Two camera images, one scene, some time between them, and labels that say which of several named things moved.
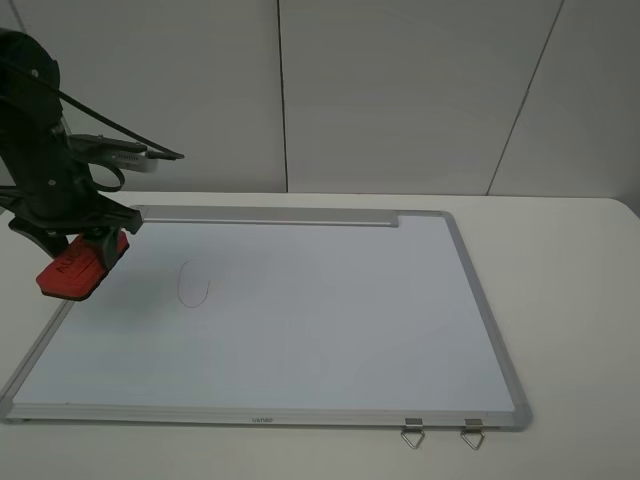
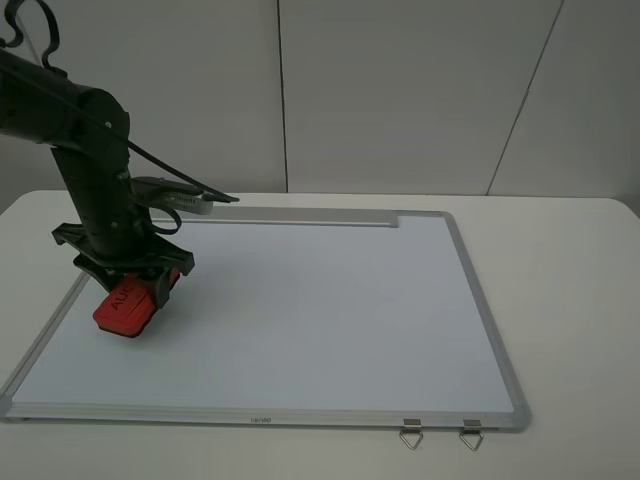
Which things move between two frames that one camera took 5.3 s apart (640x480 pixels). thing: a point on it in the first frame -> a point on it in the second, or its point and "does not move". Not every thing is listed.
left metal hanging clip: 413,425 does not move
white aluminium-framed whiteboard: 354,318 does not move
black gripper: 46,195 -> 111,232
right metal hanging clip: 473,426 does not move
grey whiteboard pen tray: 283,216 does not move
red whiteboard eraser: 76,271 -> 129,305
